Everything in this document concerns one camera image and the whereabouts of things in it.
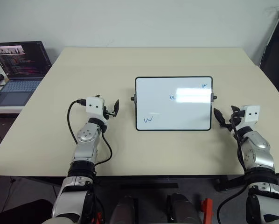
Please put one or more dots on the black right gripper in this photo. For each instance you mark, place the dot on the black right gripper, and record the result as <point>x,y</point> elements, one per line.
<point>237,116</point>

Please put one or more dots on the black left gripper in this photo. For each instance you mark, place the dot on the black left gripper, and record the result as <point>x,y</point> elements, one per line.
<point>108,113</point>

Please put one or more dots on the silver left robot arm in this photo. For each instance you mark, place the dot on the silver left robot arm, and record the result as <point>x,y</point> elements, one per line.
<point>83,149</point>

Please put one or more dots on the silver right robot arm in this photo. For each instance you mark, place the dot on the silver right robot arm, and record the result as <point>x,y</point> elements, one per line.
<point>258,158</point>

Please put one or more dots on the black-framed small whiteboard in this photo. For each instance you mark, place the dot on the black-framed small whiteboard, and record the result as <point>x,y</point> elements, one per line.
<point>172,109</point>

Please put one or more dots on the black upright panel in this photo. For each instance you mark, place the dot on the black upright panel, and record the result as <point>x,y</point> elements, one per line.
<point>276,58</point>

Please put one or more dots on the open grey laptop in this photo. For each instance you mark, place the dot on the open grey laptop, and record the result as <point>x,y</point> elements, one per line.
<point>18,67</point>

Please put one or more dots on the red plastic clamp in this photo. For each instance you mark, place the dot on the red plastic clamp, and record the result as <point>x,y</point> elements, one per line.
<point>99,218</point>
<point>206,210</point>

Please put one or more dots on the white side desk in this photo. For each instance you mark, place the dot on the white side desk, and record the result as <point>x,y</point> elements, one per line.
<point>4,109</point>

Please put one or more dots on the dark rounded shape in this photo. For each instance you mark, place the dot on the dark rounded shape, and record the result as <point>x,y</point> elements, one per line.
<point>182,210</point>
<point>124,211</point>

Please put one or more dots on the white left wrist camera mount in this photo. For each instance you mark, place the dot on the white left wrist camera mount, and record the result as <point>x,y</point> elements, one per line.
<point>95,107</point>

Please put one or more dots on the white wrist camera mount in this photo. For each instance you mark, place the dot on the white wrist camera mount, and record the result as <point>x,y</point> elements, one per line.
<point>252,114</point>
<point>95,107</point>

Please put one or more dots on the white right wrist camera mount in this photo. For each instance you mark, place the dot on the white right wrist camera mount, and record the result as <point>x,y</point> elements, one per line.
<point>252,114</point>

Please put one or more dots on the black table frame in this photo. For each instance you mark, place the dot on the black table frame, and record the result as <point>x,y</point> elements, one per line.
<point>153,180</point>

